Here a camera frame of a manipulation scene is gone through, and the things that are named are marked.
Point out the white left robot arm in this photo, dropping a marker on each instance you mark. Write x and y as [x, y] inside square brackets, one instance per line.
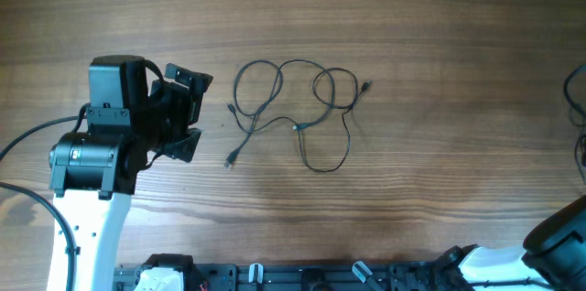
[136, 114]

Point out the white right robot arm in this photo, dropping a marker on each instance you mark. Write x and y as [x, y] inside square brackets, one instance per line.
[552, 257]

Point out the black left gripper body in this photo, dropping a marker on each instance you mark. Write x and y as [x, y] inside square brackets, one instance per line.
[180, 111]

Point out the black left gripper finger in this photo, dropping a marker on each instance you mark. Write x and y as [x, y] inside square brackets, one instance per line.
[196, 82]
[184, 148]

